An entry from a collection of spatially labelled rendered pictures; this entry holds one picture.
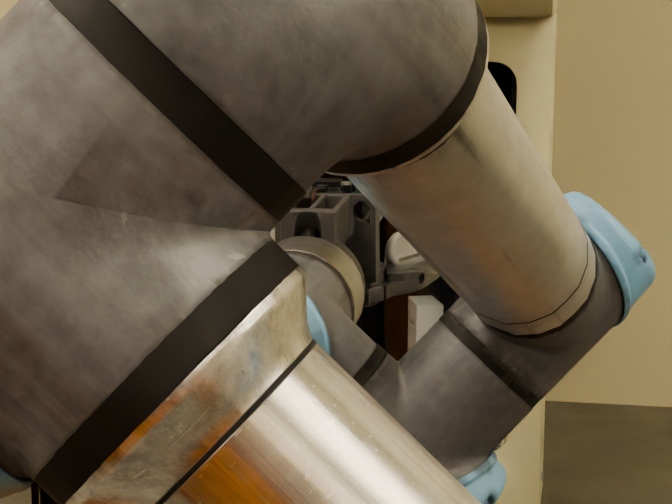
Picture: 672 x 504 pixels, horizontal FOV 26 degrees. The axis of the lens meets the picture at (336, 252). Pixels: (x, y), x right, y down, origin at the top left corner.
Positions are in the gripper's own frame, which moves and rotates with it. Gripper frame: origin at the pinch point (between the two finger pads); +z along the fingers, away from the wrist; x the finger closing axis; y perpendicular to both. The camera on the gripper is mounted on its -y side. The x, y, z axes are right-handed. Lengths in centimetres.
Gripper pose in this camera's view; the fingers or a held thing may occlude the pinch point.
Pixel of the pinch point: (358, 248)
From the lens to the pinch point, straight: 113.3
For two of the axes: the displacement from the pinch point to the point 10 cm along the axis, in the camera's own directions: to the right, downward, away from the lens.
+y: -0.1, -9.7, -2.4
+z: 1.8, -2.4, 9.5
